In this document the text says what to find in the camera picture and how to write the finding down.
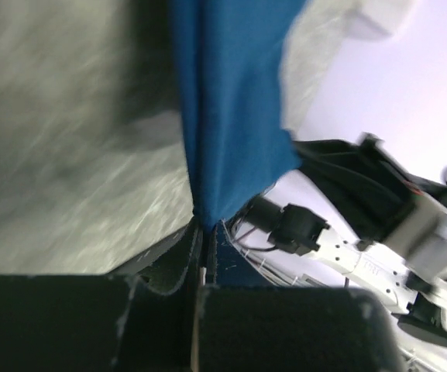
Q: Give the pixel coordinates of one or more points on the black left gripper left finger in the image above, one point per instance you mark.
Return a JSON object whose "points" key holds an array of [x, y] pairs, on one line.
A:
{"points": [[163, 266]]}

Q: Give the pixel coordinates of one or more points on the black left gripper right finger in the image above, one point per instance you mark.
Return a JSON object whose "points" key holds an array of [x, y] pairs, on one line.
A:
{"points": [[226, 266]]}

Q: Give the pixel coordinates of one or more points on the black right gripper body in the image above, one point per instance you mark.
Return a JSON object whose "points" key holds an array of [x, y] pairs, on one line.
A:
{"points": [[374, 194]]}

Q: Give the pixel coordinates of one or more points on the blue t shirt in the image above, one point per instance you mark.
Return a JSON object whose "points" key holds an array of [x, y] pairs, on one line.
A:
{"points": [[228, 55]]}

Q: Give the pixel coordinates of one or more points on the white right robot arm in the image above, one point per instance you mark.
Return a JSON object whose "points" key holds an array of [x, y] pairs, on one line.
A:
{"points": [[420, 307]]}

